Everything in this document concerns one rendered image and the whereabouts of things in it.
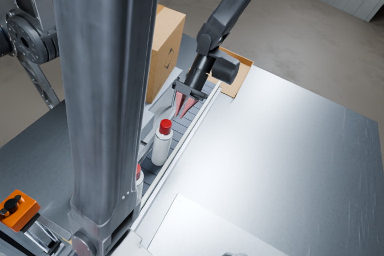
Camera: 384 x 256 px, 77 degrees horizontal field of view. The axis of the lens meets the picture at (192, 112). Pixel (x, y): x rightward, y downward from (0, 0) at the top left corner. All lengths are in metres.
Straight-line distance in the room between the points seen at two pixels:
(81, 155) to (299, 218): 0.85
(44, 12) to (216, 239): 0.78
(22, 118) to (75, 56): 2.02
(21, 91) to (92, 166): 2.16
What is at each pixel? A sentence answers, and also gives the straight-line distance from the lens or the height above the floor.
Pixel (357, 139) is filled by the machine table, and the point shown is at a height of 0.83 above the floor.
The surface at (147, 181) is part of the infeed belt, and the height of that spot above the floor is 0.88.
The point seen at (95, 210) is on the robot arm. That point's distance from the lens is 0.29.
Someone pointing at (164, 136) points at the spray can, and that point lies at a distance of 0.69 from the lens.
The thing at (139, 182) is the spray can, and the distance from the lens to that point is 0.62.
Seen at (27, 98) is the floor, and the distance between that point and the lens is 2.31.
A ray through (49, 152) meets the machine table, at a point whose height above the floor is 0.83.
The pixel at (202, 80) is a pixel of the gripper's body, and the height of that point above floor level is 1.17.
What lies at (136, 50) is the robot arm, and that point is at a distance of 0.17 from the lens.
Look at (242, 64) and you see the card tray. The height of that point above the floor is 0.83.
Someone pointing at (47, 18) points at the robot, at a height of 1.21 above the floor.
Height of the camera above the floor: 1.61
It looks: 48 degrees down
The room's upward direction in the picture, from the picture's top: 18 degrees clockwise
